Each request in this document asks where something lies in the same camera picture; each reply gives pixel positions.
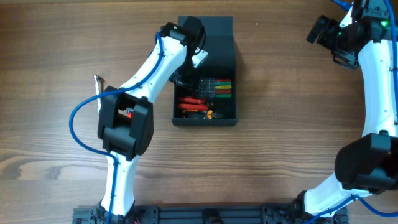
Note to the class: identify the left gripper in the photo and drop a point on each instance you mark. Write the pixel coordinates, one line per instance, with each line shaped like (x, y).
(181, 78)

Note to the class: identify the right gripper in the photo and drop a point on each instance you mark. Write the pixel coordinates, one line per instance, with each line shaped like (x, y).
(315, 29)

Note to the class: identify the red handled snips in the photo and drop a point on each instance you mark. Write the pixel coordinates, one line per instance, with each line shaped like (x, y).
(185, 103)

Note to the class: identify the clear case colored screwdrivers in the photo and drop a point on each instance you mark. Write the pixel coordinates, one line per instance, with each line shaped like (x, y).
(215, 88)

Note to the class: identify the orange black pliers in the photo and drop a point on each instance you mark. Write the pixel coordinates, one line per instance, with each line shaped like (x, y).
(202, 114)

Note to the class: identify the dark green box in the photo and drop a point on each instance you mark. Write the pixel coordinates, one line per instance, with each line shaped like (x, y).
(220, 63)

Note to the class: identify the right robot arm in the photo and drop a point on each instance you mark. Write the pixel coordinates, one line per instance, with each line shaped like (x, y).
(367, 39)

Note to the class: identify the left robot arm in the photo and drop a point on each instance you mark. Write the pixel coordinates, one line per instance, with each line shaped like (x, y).
(126, 117)

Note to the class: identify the silver combination wrench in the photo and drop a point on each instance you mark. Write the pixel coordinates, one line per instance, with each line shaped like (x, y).
(99, 89)

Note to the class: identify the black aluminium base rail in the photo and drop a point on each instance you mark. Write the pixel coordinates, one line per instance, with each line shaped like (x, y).
(267, 214)

